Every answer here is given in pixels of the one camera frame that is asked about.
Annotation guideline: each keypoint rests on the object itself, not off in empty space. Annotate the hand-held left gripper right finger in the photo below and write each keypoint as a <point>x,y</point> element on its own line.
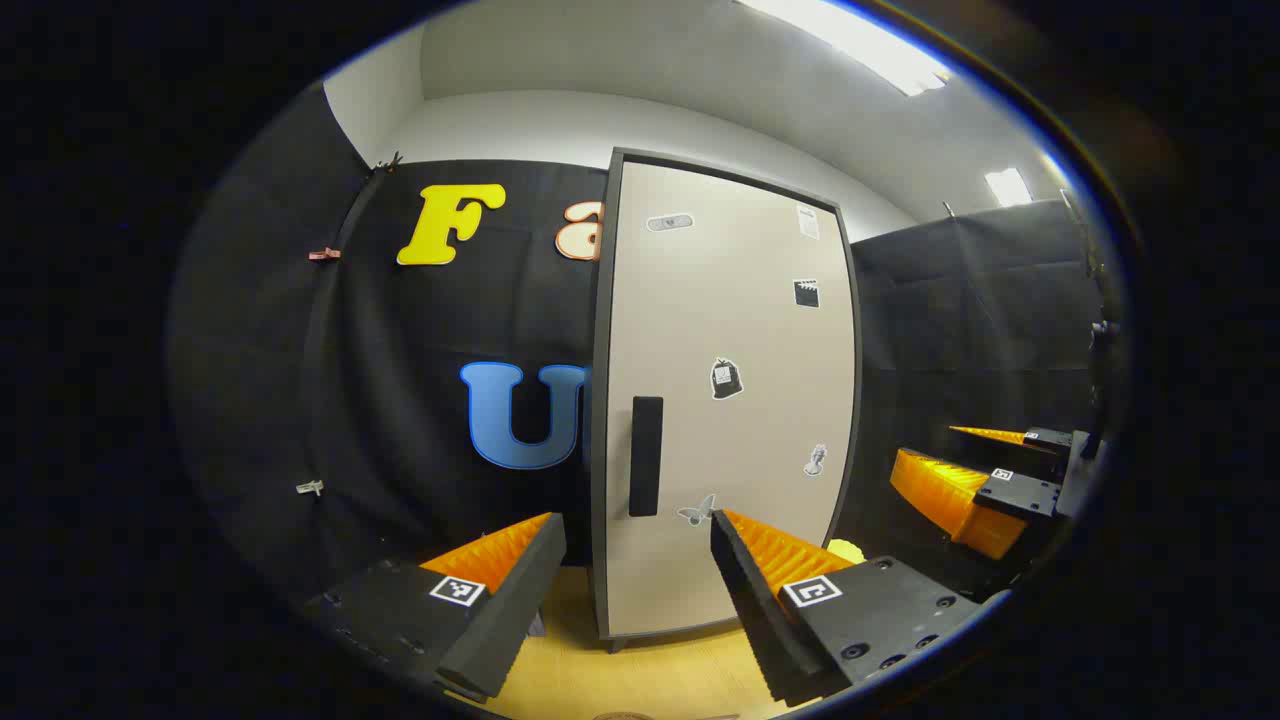
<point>760,620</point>

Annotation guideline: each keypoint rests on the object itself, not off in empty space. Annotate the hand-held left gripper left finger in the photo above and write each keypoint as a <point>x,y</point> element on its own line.
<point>510,620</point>

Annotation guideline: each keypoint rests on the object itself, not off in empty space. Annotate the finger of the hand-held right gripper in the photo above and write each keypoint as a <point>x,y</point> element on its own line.
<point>1045,440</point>
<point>1020,495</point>

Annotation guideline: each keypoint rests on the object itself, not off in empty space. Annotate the round brown coaster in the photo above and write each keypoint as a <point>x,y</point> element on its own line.
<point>620,716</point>

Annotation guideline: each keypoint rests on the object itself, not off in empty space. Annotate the beige cabinet door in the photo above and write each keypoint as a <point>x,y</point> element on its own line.
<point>700,300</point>

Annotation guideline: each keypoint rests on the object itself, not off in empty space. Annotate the grey cabinet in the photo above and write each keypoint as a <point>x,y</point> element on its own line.
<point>599,400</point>

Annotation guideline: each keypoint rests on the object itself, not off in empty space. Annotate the silver cloth clip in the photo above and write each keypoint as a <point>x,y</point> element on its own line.
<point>310,487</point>

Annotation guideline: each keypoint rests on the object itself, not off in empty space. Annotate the small ceiling light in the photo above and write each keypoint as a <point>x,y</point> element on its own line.
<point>1008,186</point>

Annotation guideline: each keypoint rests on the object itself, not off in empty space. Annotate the long ceiling light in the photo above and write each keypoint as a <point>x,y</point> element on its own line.
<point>850,40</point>

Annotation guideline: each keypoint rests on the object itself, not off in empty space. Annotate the black cloth clip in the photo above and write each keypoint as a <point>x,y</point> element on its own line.
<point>388,161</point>

